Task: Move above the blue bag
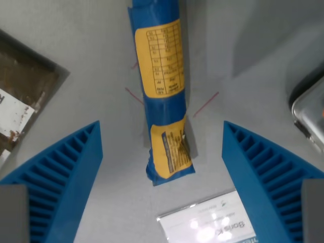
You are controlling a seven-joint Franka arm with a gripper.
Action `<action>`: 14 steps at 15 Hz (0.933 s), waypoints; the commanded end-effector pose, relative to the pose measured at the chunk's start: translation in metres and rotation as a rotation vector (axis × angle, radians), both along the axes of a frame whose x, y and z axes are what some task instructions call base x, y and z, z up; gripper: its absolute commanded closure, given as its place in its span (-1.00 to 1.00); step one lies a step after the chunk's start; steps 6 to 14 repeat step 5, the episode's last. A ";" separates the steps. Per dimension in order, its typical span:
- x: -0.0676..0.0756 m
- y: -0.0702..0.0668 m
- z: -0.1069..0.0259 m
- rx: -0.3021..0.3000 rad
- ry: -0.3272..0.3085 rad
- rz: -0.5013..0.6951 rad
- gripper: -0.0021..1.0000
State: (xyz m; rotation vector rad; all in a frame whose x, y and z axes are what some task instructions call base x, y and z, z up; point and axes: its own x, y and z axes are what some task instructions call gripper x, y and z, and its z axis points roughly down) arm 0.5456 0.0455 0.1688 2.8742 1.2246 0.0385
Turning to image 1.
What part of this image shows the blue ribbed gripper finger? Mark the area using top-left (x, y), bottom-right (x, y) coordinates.
top-left (0, 120), bottom-right (104, 243)
top-left (221, 120), bottom-right (324, 243)

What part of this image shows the blue and yellow snack bag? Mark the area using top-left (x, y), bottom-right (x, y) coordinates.
top-left (127, 0), bottom-right (197, 187)

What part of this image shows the silver metal device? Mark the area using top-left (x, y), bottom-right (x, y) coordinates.
top-left (288, 73), bottom-right (324, 153)

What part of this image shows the name badge, blue-edged holder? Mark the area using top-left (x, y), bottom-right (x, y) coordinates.
top-left (155, 190), bottom-right (259, 243)

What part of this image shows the brown tobacco pouch, white label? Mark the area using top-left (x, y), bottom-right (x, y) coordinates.
top-left (0, 29), bottom-right (71, 171)

